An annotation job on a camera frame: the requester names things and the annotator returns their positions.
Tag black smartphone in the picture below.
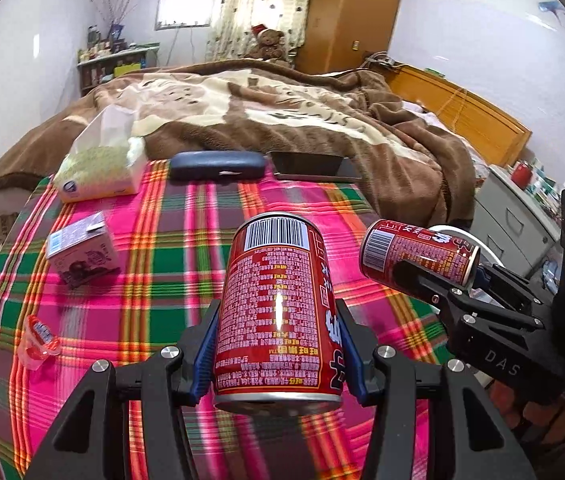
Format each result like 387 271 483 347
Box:
268 151 363 182

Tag grey drawer cabinet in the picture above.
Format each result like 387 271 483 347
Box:
472 165 563 281

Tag decorative dry branches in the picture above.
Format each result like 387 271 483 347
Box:
90 0 138 28

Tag brown patterned blanket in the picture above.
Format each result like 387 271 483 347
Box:
0 59 478 241

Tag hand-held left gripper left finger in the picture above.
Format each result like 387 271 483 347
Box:
22 300 223 480

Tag dark blue glasses case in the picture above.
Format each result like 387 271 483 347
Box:
169 150 267 181

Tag pink green plaid sheet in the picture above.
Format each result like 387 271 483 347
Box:
0 160 455 480

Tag wooden wardrobe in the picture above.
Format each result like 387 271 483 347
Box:
295 0 408 76

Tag red jelly cup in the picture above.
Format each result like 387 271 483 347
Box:
16 314 62 371

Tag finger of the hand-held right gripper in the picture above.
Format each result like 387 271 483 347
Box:
391 257 548 333
473 263 559 312

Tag small milk carton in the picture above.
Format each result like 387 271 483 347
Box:
46 211 120 288

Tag cluttered wall shelf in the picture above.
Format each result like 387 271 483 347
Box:
76 42 160 96

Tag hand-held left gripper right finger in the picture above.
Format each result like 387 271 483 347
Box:
335 299 538 480

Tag small window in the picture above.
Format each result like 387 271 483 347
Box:
155 0 218 31

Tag wooden headboard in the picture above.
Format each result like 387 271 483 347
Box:
382 62 533 166

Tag red bottle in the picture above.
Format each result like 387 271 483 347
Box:
511 161 534 188

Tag brown teddy bear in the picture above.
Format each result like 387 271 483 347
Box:
243 24 288 63

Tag red drink can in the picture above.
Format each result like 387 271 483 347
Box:
359 219 480 293
212 212 348 418

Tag green tissue pack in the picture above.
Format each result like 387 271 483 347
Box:
55 105 148 204

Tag white cables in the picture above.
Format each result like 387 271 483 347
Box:
362 51 403 68

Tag person's right hand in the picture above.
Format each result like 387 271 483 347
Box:
492 380 565 446

